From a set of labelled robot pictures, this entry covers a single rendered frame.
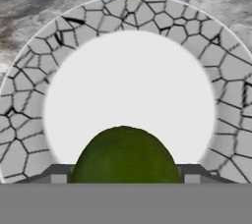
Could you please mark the green lime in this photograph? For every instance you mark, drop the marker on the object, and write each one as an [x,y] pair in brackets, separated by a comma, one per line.
[124,159]

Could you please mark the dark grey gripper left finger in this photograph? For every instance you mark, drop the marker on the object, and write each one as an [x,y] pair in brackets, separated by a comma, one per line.
[54,172]

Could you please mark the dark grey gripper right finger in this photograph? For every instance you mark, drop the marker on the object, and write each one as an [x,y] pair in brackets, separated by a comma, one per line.
[193,171]

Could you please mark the white plate with crackle rim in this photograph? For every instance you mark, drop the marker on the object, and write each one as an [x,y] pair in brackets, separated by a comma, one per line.
[131,90]

